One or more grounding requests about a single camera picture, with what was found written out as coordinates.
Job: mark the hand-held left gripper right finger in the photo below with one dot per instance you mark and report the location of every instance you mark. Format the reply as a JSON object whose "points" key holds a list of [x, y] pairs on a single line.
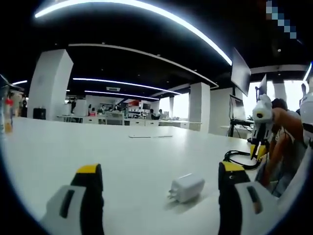
{"points": [[239, 210]]}

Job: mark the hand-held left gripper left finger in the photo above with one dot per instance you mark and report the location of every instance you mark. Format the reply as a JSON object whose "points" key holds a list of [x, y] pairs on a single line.
{"points": [[73, 210]]}

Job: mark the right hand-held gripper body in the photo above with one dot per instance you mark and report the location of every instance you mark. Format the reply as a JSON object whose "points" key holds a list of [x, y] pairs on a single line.
{"points": [[262, 107]]}

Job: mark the white charger adapter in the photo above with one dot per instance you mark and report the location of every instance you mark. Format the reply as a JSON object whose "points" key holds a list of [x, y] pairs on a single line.
{"points": [[188, 187]]}

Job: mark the white desk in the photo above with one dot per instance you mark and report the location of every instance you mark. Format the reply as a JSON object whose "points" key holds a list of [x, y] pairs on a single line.
{"points": [[122, 151]]}

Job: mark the small dark monitor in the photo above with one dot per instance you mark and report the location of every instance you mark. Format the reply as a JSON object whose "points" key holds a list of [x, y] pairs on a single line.
{"points": [[263, 84]]}

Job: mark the lit monitor screen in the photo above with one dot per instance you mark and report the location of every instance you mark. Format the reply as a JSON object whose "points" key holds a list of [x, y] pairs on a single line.
{"points": [[237, 107]]}

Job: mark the black monitor stand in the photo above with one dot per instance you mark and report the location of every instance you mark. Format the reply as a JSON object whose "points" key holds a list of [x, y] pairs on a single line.
{"points": [[240, 121]]}

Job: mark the large dark monitor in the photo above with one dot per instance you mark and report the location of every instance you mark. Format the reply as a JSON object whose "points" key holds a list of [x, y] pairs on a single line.
{"points": [[240, 71]]}

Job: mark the narrow white pillar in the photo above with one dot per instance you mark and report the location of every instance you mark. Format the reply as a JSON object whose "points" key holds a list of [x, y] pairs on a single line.
{"points": [[199, 105]]}

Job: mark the thin flat white strip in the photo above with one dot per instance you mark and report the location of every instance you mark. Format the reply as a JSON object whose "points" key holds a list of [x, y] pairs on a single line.
{"points": [[139, 136]]}

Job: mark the black box cabinet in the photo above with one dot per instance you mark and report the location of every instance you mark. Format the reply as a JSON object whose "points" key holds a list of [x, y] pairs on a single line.
{"points": [[39, 113]]}

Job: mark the row of white office desks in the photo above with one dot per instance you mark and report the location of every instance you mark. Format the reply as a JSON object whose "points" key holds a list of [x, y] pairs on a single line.
{"points": [[137, 121]]}

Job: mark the tall clear bottle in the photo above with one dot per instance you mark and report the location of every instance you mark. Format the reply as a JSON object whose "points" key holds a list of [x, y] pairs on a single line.
{"points": [[8, 115]]}

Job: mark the straight ceiling light strip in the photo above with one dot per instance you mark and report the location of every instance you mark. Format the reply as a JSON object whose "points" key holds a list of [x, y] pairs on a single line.
{"points": [[127, 84], [122, 94]]}

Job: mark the ceiling air vent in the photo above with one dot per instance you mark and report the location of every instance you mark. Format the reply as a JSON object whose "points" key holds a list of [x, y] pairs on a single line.
{"points": [[113, 88]]}

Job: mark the wide white pillar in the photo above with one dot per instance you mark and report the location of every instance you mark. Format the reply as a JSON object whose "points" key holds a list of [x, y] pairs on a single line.
{"points": [[49, 83]]}

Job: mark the long curved ceiling light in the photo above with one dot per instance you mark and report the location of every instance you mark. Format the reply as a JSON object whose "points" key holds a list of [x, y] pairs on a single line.
{"points": [[146, 6]]}

